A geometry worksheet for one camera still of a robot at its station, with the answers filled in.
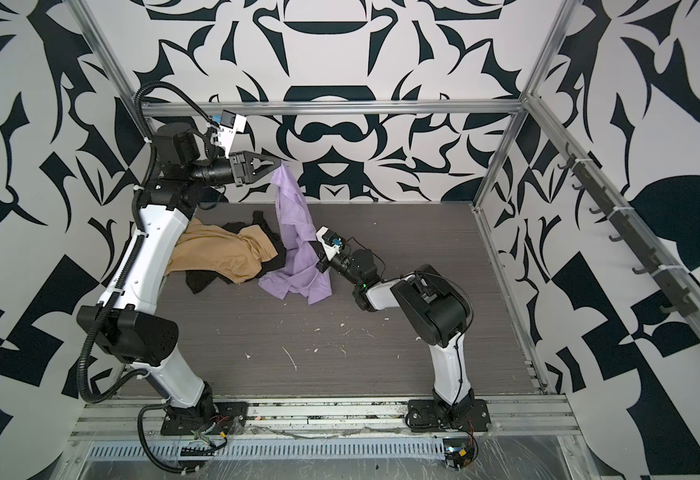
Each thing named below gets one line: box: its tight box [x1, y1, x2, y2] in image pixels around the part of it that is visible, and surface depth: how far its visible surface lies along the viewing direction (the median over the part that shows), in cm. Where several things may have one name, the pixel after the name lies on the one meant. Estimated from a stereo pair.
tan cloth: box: [164, 218, 279, 284], surface depth 99 cm
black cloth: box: [186, 211, 287, 294], surface depth 100 cm
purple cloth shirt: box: [258, 162, 333, 305], surface depth 91 cm
